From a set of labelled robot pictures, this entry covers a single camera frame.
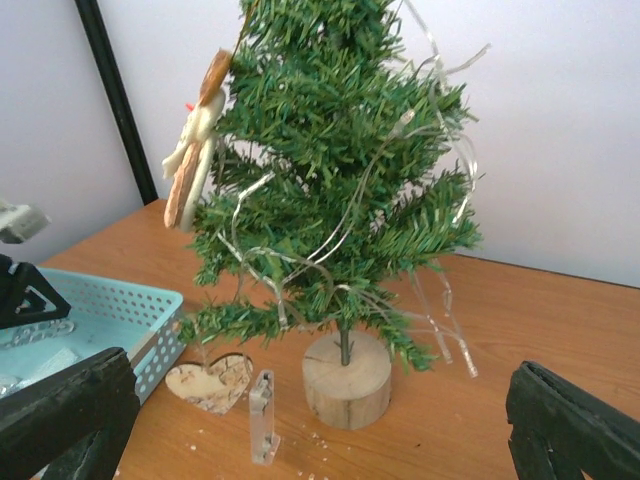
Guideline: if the clear angel ornament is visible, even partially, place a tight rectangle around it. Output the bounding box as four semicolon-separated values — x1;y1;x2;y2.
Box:
1;348;80;397

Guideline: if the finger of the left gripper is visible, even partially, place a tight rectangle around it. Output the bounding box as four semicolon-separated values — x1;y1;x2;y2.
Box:
1;254;71;329

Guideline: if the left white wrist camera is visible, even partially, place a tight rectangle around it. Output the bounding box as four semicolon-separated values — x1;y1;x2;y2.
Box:
0;200;51;245

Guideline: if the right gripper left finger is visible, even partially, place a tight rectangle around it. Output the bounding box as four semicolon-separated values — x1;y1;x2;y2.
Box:
1;347;141;479

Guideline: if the silver scroll ornament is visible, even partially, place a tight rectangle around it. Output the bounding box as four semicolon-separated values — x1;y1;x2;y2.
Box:
1;320;76;350

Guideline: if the small green christmas tree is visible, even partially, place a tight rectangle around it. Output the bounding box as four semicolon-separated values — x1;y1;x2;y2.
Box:
177;0;485;431

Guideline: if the blue plastic basket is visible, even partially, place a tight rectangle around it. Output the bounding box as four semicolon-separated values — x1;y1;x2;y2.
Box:
1;268;185;402

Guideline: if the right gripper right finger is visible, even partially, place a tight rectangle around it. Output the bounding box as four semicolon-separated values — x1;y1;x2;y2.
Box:
506;361;639;479

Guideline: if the clear plastic battery box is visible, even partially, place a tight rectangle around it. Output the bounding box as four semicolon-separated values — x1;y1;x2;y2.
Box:
249;370;281;466

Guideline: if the beige wooden heart ornament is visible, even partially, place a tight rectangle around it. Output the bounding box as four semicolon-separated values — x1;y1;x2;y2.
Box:
164;319;255;417

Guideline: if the snowman ornament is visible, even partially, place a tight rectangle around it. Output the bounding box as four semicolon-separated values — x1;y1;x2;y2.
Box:
162;49;232;232

